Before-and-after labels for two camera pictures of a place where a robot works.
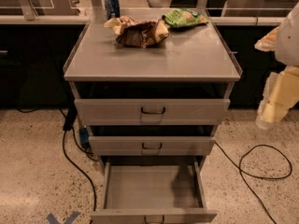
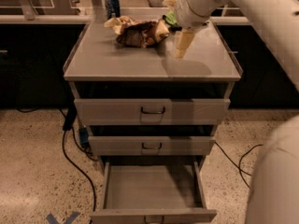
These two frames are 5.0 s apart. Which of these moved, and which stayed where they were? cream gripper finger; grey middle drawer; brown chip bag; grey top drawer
Moved: cream gripper finger
Stayed: grey middle drawer; grey top drawer; brown chip bag
